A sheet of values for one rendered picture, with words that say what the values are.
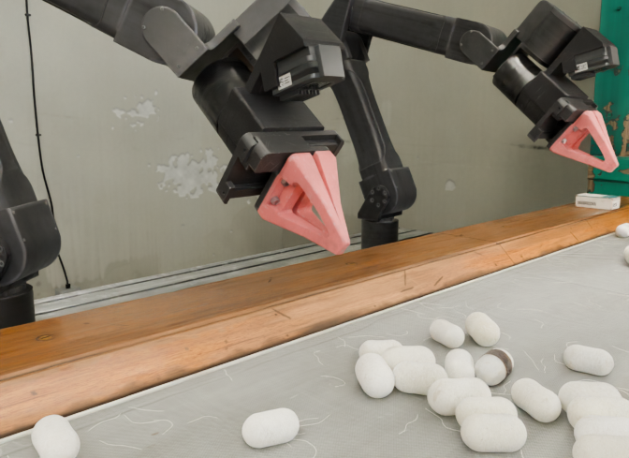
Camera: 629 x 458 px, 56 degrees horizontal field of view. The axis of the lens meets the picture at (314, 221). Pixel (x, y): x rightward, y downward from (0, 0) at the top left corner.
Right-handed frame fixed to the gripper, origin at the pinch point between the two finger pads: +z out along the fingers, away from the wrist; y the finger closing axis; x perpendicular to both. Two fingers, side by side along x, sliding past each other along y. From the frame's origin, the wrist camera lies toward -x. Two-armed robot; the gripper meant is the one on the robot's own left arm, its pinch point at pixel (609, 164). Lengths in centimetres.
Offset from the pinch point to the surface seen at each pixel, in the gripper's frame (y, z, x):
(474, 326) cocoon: -41.6, 11.2, 3.5
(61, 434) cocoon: -70, 7, 7
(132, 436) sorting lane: -67, 8, 8
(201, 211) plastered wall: 65, -126, 153
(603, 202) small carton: 21.1, -1.1, 11.1
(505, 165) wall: 116, -52, 58
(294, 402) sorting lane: -57, 10, 6
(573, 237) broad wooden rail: 1.9, 3.3, 11.0
